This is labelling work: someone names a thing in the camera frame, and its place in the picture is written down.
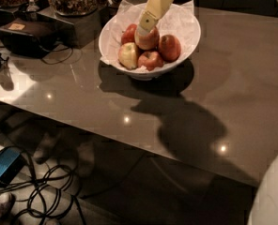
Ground black floor cables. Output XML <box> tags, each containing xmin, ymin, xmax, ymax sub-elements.
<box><xmin>0</xmin><ymin>145</ymin><xmax>87</xmax><ymax>225</ymax></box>

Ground yellow-green left apple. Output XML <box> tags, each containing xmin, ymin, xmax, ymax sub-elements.
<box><xmin>118</xmin><ymin>42</ymin><xmax>140</xmax><ymax>69</ymax></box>

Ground red apple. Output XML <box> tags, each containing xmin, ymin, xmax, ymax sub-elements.
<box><xmin>121</xmin><ymin>23</ymin><xmax>137</xmax><ymax>44</ymax></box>
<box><xmin>138</xmin><ymin>51</ymin><xmax>163</xmax><ymax>71</ymax></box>
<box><xmin>158</xmin><ymin>35</ymin><xmax>181</xmax><ymax>62</ymax></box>

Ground black headset cable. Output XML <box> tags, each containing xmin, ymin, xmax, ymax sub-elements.
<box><xmin>39</xmin><ymin>44</ymin><xmax>75</xmax><ymax>66</ymax></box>

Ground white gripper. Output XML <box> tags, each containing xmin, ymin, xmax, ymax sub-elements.
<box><xmin>137</xmin><ymin>0</ymin><xmax>173</xmax><ymax>36</ymax></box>

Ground front red apple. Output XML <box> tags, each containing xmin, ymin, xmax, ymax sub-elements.
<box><xmin>138</xmin><ymin>51</ymin><xmax>163</xmax><ymax>71</ymax></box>

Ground dark display stand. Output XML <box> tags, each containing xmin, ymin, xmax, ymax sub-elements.
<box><xmin>0</xmin><ymin>0</ymin><xmax>118</xmax><ymax>48</ymax></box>

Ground white bowl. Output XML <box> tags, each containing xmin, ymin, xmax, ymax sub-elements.
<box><xmin>98</xmin><ymin>1</ymin><xmax>201</xmax><ymax>82</ymax></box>

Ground black VR headset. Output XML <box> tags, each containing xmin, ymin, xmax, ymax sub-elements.
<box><xmin>0</xmin><ymin>18</ymin><xmax>59</xmax><ymax>60</ymax></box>

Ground red-yellow apple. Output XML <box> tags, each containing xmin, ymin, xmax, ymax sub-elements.
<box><xmin>134</xmin><ymin>27</ymin><xmax>160</xmax><ymax>51</ymax></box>

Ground metal scoop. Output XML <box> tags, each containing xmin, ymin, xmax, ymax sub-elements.
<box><xmin>26</xmin><ymin>0</ymin><xmax>39</xmax><ymax>12</ymax></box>

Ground right red apple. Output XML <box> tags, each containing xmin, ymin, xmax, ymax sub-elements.
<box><xmin>158</xmin><ymin>35</ymin><xmax>181</xmax><ymax>62</ymax></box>

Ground blue foot pedal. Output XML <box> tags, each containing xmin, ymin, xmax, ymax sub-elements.
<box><xmin>0</xmin><ymin>148</ymin><xmax>26</xmax><ymax>188</ymax></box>

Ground back left red apple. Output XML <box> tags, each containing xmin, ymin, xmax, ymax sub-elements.
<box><xmin>121</xmin><ymin>23</ymin><xmax>137</xmax><ymax>44</ymax></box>

